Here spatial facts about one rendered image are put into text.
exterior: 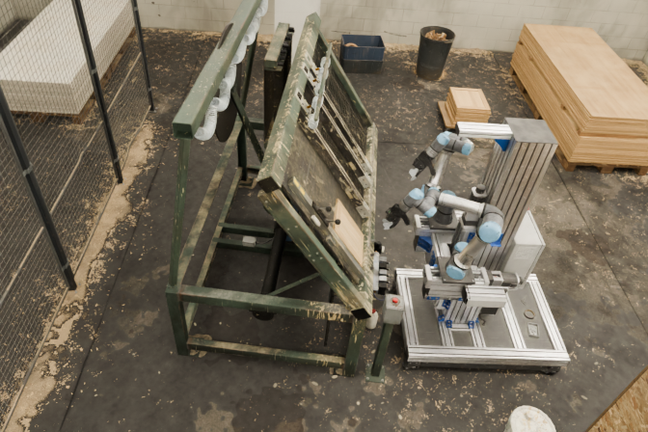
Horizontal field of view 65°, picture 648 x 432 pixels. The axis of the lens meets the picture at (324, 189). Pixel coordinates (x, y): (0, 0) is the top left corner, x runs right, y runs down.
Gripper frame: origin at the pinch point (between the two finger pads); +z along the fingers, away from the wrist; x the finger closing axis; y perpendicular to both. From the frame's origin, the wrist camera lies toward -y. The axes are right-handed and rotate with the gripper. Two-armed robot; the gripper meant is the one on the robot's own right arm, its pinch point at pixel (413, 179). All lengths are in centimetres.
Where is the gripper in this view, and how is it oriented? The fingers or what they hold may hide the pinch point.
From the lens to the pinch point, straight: 339.5
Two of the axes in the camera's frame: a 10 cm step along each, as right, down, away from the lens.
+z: -5.5, 7.2, 4.2
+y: -7.8, -6.2, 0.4
